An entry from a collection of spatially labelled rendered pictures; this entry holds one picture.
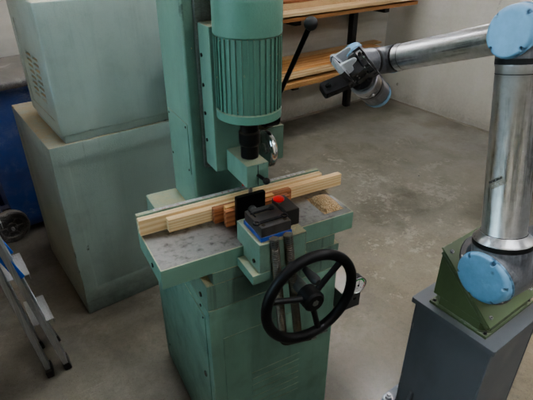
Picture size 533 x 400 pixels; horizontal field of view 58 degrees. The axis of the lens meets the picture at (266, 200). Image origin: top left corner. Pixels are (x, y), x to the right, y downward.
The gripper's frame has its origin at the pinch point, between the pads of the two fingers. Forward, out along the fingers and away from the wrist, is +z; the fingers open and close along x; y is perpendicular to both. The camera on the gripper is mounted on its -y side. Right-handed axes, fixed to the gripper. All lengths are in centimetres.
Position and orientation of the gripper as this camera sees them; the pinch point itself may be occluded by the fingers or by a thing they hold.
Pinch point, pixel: (331, 60)
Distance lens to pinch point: 134.5
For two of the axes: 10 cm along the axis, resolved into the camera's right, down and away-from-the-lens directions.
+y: 7.8, -5.0, -3.9
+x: 3.9, 8.6, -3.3
